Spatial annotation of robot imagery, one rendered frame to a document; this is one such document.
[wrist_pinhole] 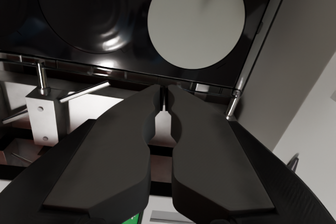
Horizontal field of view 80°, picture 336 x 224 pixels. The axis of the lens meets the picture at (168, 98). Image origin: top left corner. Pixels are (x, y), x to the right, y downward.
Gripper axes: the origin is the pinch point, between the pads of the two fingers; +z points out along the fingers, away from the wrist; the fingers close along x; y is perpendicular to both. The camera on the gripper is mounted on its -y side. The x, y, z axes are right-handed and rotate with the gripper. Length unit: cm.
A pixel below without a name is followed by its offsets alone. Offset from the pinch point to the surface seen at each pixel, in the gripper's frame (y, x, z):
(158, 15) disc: -2.3, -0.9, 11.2
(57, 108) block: 9.1, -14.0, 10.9
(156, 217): 24.6, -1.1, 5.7
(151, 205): 20.8, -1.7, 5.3
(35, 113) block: 9.4, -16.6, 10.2
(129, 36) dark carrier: -0.2, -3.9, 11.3
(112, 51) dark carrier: 1.5, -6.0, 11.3
